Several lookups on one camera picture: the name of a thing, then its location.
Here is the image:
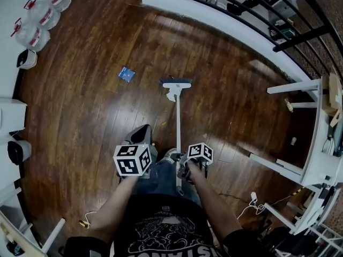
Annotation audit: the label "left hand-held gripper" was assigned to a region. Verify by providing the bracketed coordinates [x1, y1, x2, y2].
[113, 142, 154, 180]

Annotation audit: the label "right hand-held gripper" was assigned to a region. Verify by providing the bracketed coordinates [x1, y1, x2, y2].
[170, 142, 214, 184]

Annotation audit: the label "white broom with grey bristles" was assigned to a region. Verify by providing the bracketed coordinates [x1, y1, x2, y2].
[159, 76, 193, 197]

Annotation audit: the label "blue packet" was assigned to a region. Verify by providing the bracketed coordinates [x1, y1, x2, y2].
[117, 66, 137, 83]

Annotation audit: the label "person's left forearm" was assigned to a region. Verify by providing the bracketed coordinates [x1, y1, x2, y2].
[85, 175, 139, 241]

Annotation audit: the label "person's right forearm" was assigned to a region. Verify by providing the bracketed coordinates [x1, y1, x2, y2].
[187, 162, 244, 241]

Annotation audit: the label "person's white shoe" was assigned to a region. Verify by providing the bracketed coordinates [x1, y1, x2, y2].
[163, 148, 178, 164]

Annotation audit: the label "person's blue jeans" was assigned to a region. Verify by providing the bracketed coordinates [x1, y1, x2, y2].
[132, 159, 203, 207]

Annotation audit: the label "person's black printed shirt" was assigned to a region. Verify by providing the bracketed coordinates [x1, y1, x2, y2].
[64, 194, 269, 257]

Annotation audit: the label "white bin with black liner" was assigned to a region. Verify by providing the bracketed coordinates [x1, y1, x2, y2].
[7, 140, 33, 166]
[16, 49, 38, 70]

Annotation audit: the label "white storage box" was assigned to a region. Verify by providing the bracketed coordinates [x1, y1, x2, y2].
[0, 97, 28, 139]

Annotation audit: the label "long white table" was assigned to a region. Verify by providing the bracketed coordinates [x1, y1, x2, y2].
[249, 75, 343, 187]

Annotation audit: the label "white side table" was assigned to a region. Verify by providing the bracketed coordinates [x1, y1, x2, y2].
[0, 210, 66, 257]

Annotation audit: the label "black office chair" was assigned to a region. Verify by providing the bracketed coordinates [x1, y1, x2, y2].
[257, 223, 319, 257]

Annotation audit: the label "small white desk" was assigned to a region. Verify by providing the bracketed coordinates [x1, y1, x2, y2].
[264, 183, 343, 236]

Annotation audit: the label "brown cardboard box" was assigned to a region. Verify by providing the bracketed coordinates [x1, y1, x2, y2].
[321, 72, 343, 127]

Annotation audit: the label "black metal railing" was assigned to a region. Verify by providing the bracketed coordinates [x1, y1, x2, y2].
[150, 0, 343, 76]

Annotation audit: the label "white cable with yellow clip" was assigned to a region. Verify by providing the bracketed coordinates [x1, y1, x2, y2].
[79, 210, 99, 229]

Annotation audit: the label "white power adapter with cable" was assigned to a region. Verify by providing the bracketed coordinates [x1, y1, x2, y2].
[237, 192, 269, 220]

